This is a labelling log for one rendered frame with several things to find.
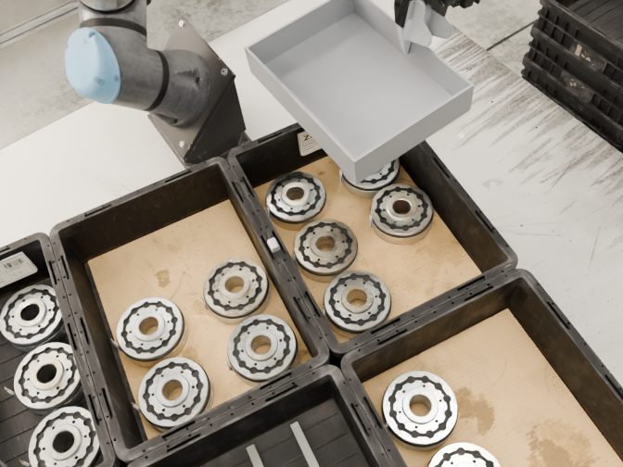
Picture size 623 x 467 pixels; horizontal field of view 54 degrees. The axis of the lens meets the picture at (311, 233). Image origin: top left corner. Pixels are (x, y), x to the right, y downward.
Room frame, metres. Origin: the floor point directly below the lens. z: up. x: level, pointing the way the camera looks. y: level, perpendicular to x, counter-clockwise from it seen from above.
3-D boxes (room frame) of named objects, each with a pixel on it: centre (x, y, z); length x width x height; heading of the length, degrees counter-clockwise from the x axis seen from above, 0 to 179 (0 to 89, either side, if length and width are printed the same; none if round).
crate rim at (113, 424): (0.43, 0.20, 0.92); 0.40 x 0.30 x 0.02; 19
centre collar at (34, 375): (0.35, 0.41, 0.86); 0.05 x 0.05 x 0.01
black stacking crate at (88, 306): (0.43, 0.20, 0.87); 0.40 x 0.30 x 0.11; 19
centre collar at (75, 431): (0.25, 0.38, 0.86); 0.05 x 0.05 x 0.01
